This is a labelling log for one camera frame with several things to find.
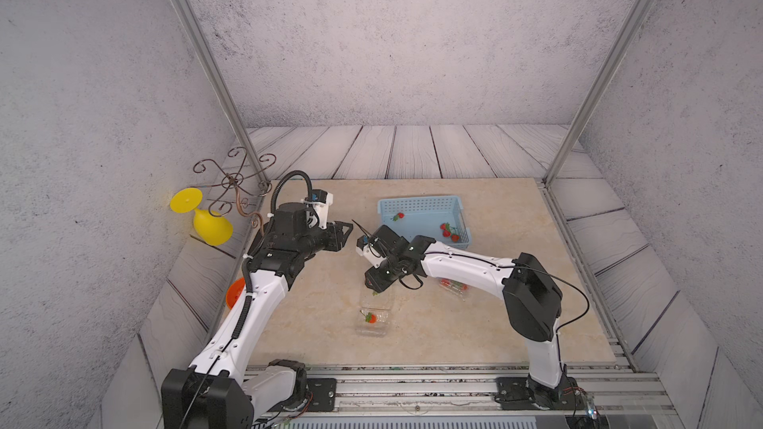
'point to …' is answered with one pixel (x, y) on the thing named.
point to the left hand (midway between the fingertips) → (351, 225)
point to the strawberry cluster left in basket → (398, 215)
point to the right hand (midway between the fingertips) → (372, 281)
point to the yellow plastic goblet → (211, 226)
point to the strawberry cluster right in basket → (450, 231)
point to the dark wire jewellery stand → (233, 182)
